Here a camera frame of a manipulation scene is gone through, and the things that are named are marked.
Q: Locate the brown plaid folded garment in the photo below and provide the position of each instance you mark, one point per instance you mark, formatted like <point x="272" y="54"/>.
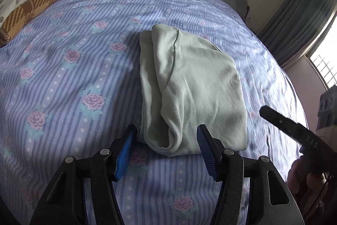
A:
<point x="29" y="12"/>

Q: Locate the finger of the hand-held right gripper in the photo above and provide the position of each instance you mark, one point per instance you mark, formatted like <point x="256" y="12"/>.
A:
<point x="281" y="122"/>

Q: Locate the grey-green curtain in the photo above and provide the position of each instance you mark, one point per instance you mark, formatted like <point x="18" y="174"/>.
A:
<point x="297" y="22"/>

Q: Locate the window with grille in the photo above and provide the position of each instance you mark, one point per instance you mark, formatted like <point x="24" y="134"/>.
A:
<point x="326" y="61"/>

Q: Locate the person's right hand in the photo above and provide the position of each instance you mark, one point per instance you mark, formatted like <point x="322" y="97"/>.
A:
<point x="302" y="182"/>

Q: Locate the light green long-sleeve shirt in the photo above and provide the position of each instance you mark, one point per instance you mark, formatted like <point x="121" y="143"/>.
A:
<point x="189" y="93"/>

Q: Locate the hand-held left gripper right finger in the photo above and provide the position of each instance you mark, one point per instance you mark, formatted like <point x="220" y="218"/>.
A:
<point x="206" y="151"/>

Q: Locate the blue floral striped bed sheet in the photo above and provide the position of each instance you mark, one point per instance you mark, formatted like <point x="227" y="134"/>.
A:
<point x="79" y="69"/>

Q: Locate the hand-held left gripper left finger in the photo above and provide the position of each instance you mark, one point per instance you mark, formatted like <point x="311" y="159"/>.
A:
<point x="125" y="151"/>

